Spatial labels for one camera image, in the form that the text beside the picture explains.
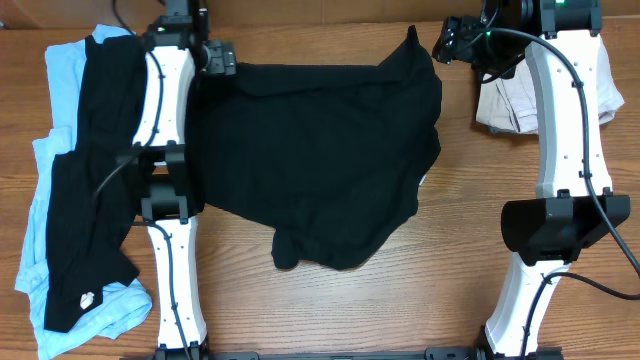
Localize black t-shirt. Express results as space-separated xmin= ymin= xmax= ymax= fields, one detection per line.
xmin=186 ymin=28 xmax=442 ymax=270

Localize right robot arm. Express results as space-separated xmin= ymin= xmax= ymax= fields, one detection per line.
xmin=426 ymin=0 xmax=631 ymax=360

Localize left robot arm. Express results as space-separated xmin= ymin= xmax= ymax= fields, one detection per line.
xmin=118 ymin=0 xmax=236 ymax=359

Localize beige folded shorts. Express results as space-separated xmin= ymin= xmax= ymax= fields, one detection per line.
xmin=476 ymin=43 xmax=625 ymax=134

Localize light blue shirt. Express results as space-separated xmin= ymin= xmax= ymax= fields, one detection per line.
xmin=15 ymin=40 xmax=152 ymax=359

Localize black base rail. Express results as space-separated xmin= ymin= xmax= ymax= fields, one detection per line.
xmin=119 ymin=345 xmax=565 ymax=360

